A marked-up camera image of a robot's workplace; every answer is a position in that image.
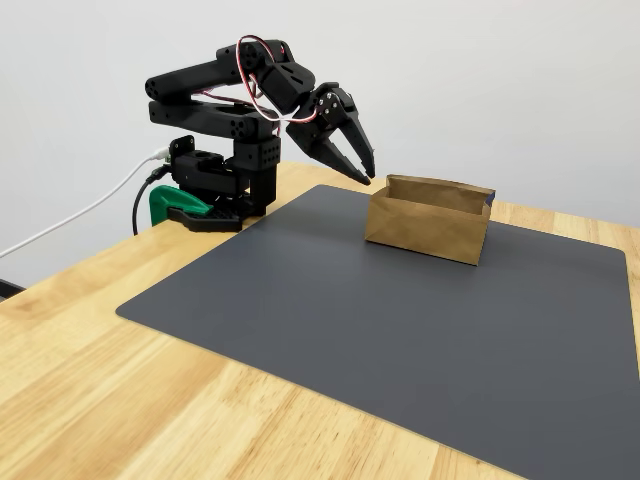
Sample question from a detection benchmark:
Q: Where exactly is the dark grey mat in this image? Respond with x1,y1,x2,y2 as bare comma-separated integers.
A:
114,183,640,480

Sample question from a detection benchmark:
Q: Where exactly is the brown paper box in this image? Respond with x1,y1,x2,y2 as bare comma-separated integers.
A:
363,173,497,267

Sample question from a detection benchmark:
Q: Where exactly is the red white servo wire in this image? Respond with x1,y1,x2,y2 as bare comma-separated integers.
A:
236,34,321,124

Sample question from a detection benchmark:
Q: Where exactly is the green table clamp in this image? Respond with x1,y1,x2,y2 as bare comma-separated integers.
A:
148,183,215,226

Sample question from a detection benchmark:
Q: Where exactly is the white cable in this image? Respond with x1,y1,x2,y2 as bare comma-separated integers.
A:
0,148,169,260

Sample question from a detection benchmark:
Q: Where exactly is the black cable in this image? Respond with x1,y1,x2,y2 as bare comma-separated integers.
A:
131,167,174,236

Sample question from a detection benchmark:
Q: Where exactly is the black object beside table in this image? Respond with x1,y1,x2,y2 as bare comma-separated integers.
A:
0,277,26,302

